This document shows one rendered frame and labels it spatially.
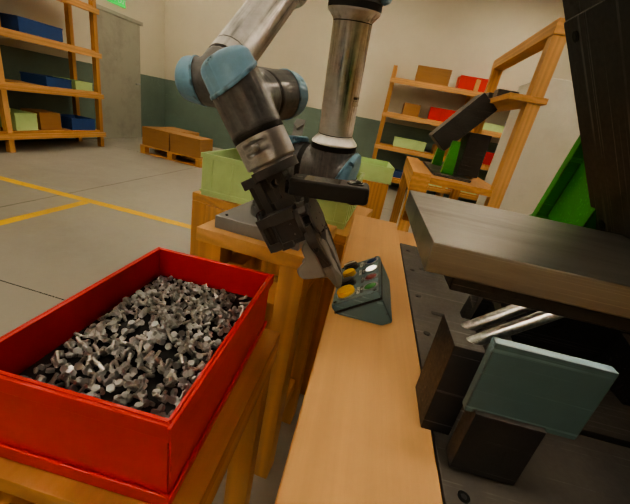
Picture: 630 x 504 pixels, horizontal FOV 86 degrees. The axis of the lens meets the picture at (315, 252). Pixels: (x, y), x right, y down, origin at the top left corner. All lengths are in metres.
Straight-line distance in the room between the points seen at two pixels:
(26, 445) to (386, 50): 7.62
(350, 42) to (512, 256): 0.69
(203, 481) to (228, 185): 1.13
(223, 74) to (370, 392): 0.43
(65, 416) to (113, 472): 0.07
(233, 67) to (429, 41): 7.34
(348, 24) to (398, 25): 6.97
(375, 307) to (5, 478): 0.46
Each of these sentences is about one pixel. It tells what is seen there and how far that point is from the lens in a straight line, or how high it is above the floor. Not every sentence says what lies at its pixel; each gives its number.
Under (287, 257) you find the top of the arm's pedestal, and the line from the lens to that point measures 0.85.
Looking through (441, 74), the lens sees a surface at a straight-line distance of 7.16.
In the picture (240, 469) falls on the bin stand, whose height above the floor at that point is 0.48.
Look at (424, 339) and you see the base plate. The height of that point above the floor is 0.90.
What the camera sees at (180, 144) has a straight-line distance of 6.21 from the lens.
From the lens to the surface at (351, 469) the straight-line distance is 0.36.
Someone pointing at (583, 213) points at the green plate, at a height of 1.14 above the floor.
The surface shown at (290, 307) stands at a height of 0.70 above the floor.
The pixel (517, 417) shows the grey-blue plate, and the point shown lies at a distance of 0.37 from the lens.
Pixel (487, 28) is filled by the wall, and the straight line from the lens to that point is 7.93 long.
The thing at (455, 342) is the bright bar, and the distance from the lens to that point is 0.36.
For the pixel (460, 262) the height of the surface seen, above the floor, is 1.12.
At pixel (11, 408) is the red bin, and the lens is 0.45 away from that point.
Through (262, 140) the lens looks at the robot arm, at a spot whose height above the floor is 1.14.
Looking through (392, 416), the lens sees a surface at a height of 0.90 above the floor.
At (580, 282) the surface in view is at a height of 1.13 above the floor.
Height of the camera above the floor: 1.18
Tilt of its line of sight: 22 degrees down
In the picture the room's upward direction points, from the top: 11 degrees clockwise
